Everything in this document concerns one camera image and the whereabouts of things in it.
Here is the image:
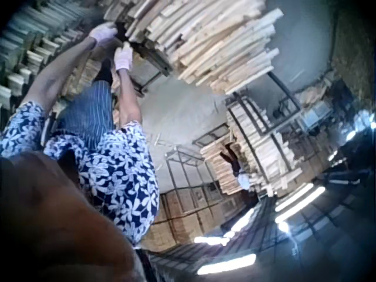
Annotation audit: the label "person's left hand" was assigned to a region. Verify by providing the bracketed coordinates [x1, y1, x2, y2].
[88, 22, 118, 49]

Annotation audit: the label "person's right hand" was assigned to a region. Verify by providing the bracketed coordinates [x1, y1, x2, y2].
[113, 42, 135, 72]

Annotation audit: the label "dark metal rack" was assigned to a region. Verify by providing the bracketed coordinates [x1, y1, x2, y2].
[129, 41, 174, 96]

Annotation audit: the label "person's legs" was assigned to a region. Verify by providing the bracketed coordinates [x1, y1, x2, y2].
[54, 57, 119, 142]

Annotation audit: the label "rows of stacked wooden blocks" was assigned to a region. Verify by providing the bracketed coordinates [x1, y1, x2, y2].
[0, 1, 99, 118]

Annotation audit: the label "big pile of wooden slats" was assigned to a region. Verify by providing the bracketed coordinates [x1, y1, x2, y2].
[103, 0, 284, 95]

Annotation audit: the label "racks of stacked wooden boards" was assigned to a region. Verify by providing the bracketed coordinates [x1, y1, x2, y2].
[200, 90, 334, 197]

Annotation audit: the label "caged stack of wooden boards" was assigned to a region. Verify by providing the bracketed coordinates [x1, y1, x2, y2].
[140, 187, 239, 254]

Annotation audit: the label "heap of wood offcuts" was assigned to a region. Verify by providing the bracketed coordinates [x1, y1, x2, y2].
[293, 72, 337, 108]

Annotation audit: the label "grey workshop machine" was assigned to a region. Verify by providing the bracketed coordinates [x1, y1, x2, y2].
[298, 101, 334, 132]

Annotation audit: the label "empty metal frame cart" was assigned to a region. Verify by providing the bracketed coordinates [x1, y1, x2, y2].
[164, 146, 224, 213]

